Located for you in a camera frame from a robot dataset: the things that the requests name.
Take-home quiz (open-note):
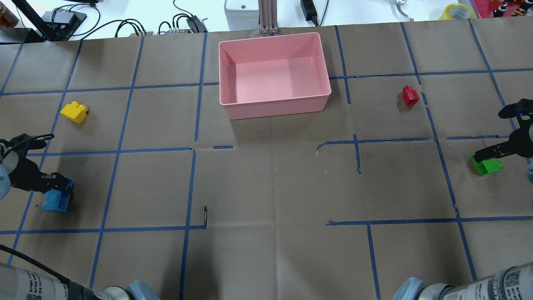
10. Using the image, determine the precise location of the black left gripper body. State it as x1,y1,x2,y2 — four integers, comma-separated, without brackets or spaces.
1,133,55,192

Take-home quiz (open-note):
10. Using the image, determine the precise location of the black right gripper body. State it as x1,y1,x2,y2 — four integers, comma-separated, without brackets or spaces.
498,98,533,158

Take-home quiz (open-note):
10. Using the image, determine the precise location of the green toy block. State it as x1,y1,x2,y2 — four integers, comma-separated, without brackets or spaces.
470,155,504,177

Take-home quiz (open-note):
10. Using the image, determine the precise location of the blue toy block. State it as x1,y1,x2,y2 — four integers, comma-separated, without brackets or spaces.
42,178,74,213

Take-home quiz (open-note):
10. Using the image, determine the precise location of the red toy block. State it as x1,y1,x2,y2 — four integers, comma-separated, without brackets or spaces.
402,85,420,106

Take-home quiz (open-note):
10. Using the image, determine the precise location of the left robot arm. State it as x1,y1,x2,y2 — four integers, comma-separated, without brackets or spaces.
0,134,159,300

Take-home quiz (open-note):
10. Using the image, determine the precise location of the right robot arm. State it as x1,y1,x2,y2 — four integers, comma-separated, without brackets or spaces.
392,99,533,300

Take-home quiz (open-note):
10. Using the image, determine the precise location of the pink plastic box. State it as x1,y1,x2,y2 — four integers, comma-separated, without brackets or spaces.
218,32,331,121

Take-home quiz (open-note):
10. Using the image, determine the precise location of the white box device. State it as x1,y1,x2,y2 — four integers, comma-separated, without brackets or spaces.
224,0,259,31

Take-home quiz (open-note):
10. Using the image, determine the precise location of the yellow toy block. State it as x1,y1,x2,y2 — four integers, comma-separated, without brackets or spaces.
60,101,90,125

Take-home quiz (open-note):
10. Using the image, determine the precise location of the red tray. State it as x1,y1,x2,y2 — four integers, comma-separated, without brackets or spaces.
475,0,533,19

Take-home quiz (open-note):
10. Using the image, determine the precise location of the yellow tape roll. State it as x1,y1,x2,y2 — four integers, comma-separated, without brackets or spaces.
438,2,476,20

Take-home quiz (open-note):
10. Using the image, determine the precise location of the black usb hub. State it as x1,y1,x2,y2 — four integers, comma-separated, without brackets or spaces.
187,15,207,33

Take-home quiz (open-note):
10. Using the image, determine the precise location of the black power adapter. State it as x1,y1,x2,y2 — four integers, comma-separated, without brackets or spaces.
299,0,318,25

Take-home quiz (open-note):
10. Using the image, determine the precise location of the aluminium frame post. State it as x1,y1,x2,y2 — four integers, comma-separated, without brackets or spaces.
258,0,279,35

